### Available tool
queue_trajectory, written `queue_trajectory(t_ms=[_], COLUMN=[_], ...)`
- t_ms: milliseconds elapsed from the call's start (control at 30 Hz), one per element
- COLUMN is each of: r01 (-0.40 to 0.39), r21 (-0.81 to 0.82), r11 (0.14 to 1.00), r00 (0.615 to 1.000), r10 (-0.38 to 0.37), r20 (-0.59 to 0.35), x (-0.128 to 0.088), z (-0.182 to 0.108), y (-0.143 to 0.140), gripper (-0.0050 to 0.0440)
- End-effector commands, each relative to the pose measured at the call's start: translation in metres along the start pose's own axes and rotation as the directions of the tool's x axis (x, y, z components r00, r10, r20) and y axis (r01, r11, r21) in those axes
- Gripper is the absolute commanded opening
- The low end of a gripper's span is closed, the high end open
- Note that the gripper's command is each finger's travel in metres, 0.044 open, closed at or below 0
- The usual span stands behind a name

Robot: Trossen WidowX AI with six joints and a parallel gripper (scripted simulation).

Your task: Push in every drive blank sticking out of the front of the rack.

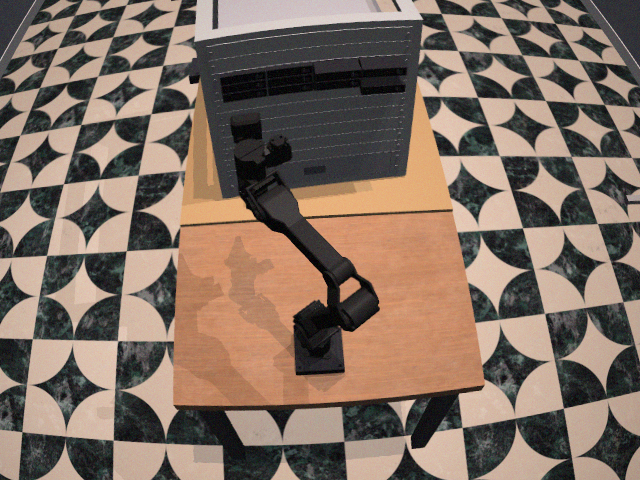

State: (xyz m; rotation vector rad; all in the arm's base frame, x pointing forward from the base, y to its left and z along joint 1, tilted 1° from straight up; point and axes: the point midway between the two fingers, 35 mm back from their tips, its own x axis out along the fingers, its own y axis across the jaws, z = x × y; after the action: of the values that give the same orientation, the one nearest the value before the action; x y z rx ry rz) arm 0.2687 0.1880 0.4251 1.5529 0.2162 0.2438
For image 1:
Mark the light wooden board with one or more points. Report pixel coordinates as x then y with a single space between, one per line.
423 190

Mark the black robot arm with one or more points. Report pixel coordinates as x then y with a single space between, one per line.
279 211

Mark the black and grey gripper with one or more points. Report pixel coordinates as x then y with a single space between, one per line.
246 126

